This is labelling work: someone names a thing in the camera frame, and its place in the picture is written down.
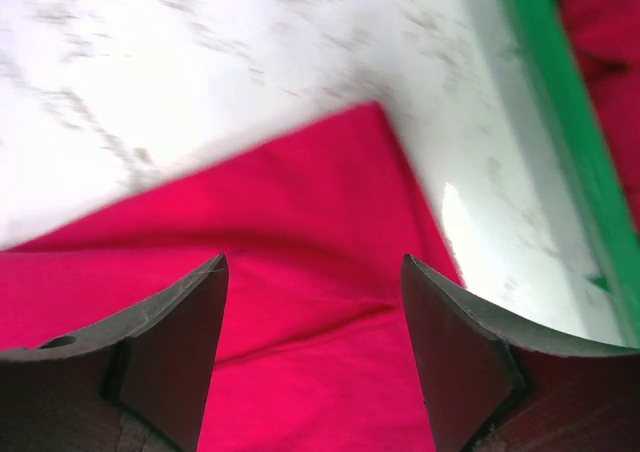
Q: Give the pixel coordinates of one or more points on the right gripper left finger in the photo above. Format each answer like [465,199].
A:
[137,380]

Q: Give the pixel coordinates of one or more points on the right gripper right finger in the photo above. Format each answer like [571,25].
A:
[495,381]

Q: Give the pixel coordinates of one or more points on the red t shirt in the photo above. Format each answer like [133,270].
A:
[604,36]
[314,353]

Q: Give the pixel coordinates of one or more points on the green plastic tray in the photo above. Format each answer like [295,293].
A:
[577,138]

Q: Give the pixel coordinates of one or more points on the crumpled red t shirt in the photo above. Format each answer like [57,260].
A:
[604,36]

